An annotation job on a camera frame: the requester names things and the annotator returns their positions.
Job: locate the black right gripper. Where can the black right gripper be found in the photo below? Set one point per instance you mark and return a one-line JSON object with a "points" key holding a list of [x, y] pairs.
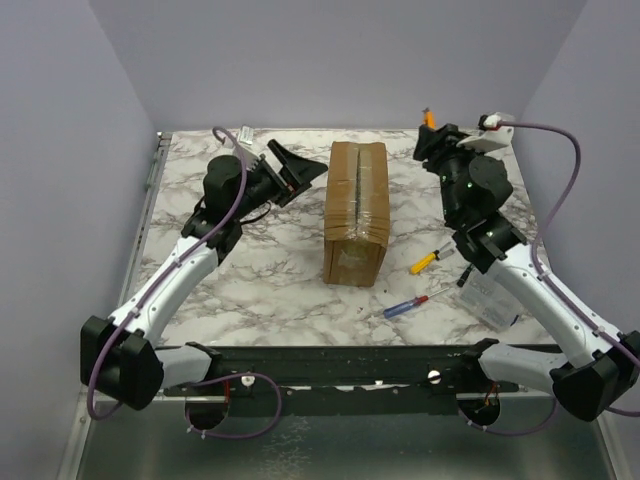
{"points": [[437, 145]]}

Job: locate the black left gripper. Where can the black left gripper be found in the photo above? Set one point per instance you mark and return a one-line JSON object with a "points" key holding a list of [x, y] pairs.
{"points": [[298, 173]]}

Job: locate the orange black utility knife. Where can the orange black utility knife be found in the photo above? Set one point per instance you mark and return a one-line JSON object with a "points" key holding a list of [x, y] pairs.
{"points": [[429, 118]]}

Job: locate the brown cardboard express box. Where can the brown cardboard express box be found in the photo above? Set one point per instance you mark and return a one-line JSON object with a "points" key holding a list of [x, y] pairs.
{"points": [[356, 214]]}

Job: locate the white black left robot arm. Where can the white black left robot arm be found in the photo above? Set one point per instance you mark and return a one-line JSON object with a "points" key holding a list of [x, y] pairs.
{"points": [[120, 356]]}

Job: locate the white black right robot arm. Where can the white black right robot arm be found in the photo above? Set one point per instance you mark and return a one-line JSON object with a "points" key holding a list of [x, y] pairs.
{"points": [[596, 363]]}

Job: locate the clear plastic screw box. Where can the clear plastic screw box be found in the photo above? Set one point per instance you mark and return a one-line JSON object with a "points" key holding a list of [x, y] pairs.
{"points": [[489, 302]]}

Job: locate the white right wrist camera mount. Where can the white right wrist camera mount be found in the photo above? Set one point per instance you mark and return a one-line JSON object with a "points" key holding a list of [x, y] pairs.
{"points": [[494, 133]]}

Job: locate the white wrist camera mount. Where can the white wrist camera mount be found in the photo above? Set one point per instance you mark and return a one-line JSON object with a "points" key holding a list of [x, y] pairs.
{"points": [[246, 147], [494, 133]]}

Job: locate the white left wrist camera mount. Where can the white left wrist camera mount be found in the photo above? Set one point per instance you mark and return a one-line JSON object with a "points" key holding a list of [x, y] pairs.
{"points": [[246, 147]]}

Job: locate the yellow handled stubby screwdriver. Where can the yellow handled stubby screwdriver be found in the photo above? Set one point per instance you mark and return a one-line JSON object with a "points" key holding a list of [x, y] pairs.
{"points": [[436, 255]]}

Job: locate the aluminium side rail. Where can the aluminium side rail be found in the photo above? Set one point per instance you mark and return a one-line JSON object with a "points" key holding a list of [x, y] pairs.
{"points": [[152, 183]]}

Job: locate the blue red handled screwdriver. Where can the blue red handled screwdriver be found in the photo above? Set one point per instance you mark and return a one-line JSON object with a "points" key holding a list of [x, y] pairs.
{"points": [[408, 305]]}

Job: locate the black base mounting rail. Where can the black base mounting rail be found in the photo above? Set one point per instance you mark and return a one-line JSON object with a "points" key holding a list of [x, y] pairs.
{"points": [[341, 381]]}

